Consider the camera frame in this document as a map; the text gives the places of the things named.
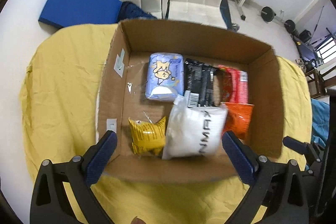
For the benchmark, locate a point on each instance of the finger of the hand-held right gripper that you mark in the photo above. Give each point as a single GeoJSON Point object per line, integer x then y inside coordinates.
{"type": "Point", "coordinates": [295, 144]}

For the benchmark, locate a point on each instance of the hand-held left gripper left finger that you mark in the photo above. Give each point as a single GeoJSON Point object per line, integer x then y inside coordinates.
{"type": "Point", "coordinates": [102, 158]}

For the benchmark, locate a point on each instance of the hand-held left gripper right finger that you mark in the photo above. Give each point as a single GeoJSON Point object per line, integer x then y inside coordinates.
{"type": "Point", "coordinates": [237, 158]}

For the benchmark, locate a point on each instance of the orange snack packet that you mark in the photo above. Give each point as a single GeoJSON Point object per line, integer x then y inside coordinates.
{"type": "Point", "coordinates": [237, 117]}

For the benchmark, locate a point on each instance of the yellow snack packet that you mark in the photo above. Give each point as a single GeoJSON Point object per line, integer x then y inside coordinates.
{"type": "Point", "coordinates": [147, 137]}

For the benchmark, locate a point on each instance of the white soft packet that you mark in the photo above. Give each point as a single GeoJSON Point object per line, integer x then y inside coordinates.
{"type": "Point", "coordinates": [191, 129]}

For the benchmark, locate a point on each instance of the cardboard box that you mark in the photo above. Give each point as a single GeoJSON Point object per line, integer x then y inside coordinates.
{"type": "Point", "coordinates": [136, 106]}

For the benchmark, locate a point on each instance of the red snack packet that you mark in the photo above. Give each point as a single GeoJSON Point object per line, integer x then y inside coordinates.
{"type": "Point", "coordinates": [233, 85]}

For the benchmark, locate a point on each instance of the black foil packet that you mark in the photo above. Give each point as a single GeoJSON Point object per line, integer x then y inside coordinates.
{"type": "Point", "coordinates": [199, 79]}

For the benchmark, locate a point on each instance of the blue tissue pack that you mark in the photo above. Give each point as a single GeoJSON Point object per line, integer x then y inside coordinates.
{"type": "Point", "coordinates": [164, 74]}

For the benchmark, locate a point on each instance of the blue quilt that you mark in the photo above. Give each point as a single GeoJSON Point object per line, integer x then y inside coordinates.
{"type": "Point", "coordinates": [320, 121]}

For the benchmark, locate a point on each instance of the brown wooden chair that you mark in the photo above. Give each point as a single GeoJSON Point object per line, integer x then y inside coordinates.
{"type": "Point", "coordinates": [316, 79]}

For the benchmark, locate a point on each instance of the yellow tablecloth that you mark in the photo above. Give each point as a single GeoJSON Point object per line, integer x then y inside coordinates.
{"type": "Point", "coordinates": [60, 95]}

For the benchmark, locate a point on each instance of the pair of white shoes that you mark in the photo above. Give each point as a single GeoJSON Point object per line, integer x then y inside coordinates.
{"type": "Point", "coordinates": [300, 61]}

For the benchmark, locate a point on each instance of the window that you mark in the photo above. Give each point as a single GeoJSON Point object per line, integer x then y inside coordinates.
{"type": "Point", "coordinates": [328, 52]}

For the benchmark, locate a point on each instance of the black speaker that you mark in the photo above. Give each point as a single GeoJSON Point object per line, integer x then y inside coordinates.
{"type": "Point", "coordinates": [305, 35]}

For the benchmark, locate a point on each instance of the short barbell with black plates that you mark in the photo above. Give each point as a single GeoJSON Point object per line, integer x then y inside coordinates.
{"type": "Point", "coordinates": [267, 14]}

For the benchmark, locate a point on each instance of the dark blue cloth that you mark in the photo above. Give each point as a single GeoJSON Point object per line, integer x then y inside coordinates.
{"type": "Point", "coordinates": [131, 12]}

